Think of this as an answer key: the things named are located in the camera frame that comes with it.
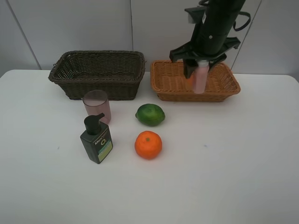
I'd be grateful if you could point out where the dark brown wicker basket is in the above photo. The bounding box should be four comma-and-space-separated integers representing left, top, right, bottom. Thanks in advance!
49, 50, 145, 101

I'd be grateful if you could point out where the pink bottle white cap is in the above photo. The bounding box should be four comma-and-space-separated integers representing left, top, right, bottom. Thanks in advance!
193, 60, 209, 94

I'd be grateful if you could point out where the dark green pump bottle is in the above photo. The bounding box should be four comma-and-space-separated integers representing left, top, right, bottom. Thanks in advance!
80, 113, 113, 164

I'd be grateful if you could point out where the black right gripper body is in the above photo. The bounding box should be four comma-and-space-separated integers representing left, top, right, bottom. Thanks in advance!
170, 11, 241, 62

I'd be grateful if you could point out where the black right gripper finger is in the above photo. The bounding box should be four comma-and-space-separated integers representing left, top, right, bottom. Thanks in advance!
184, 59, 198, 79
207, 53, 227, 69

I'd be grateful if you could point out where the red yellow peach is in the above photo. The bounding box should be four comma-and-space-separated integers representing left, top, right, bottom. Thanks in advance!
185, 74, 194, 90

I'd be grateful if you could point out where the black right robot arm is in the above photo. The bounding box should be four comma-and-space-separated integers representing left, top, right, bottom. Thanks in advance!
170, 0, 251, 78

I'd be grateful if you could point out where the orange wicker basket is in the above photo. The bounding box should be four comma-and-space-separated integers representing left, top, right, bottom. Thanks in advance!
150, 60, 241, 102

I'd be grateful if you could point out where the green lime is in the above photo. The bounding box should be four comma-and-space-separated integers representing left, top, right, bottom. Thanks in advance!
135, 104, 165, 126

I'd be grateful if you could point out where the translucent pink plastic cup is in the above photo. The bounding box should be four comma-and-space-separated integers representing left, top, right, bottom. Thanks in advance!
82, 90, 111, 125

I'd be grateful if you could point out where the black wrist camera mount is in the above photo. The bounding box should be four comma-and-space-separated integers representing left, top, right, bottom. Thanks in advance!
185, 6, 206, 24

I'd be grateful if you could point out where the orange tangerine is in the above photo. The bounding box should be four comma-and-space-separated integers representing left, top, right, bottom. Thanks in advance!
135, 131, 163, 160

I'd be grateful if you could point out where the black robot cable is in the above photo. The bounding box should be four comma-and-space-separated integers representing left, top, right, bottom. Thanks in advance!
233, 11, 251, 32

